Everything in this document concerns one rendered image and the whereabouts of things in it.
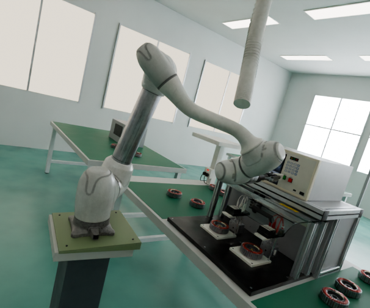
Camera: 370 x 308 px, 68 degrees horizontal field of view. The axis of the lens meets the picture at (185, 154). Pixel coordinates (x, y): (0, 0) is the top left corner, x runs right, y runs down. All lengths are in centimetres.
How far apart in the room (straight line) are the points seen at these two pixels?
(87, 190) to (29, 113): 441
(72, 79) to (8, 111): 119
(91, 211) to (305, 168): 100
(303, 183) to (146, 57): 92
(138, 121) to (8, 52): 430
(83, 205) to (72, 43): 458
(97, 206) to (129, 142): 34
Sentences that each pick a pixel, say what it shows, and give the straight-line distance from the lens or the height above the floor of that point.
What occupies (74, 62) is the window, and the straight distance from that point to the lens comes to 560.
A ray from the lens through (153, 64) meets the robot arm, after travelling 114.
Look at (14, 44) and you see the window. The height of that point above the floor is 167.
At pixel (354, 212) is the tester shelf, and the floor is 110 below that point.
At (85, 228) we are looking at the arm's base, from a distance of 127.
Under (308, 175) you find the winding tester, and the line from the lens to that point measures 143.
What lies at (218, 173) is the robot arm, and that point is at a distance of 112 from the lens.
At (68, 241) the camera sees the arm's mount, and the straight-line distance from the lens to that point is 124.
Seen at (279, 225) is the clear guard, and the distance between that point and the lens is 120.
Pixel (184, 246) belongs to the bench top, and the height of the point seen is 73.
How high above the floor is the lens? 139
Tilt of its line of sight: 9 degrees down
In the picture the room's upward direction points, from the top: 15 degrees clockwise
